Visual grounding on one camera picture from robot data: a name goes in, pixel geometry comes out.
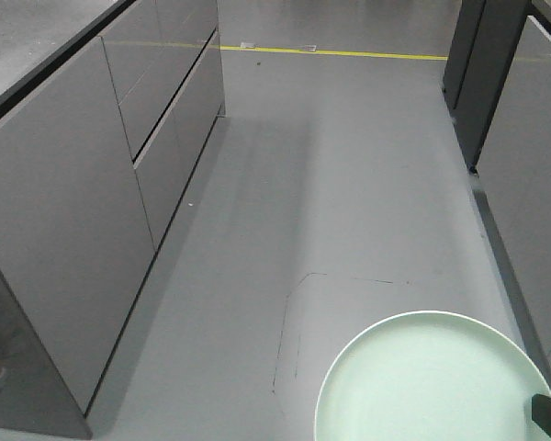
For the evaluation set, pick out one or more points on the grey kitchen cabinet right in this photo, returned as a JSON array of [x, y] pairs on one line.
[[497, 88]]

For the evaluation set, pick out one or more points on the grey kitchen cabinet left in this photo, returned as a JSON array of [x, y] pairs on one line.
[[105, 108]]

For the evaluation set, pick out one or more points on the mint green round plate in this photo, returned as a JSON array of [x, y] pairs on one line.
[[430, 375]]

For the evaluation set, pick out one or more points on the grey kitchen cabinet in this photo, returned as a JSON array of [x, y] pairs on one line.
[[497, 88], [105, 108]]

